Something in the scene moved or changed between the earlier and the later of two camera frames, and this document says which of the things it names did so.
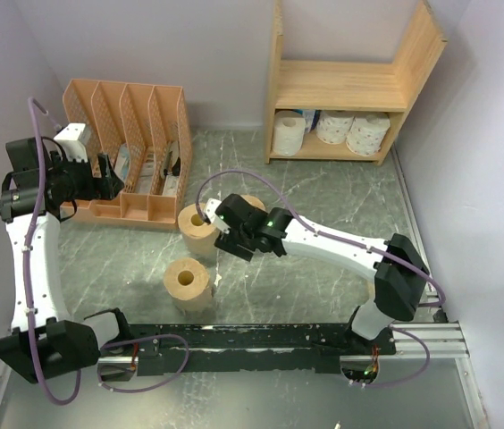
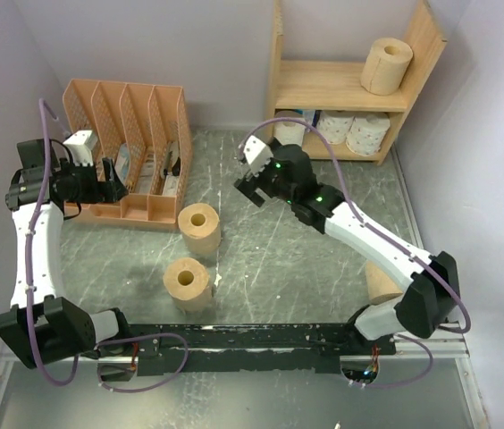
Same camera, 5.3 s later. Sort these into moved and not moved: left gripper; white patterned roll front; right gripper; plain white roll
Moved: right gripper
Not moved: white patterned roll front; plain white roll; left gripper
